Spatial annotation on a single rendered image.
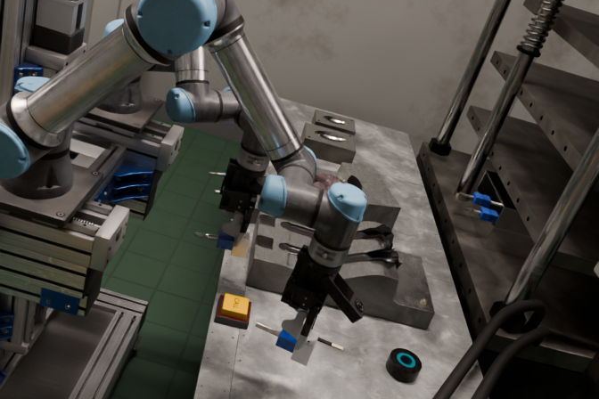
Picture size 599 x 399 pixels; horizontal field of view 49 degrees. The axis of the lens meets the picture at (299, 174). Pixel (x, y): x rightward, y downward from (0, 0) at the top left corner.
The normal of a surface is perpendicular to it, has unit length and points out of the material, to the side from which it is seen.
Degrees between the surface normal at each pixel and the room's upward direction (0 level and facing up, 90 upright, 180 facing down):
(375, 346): 0
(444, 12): 90
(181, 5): 85
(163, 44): 84
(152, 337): 0
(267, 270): 90
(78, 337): 0
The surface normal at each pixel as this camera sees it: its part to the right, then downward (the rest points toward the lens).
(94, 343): 0.28, -0.85
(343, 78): -0.10, 0.44
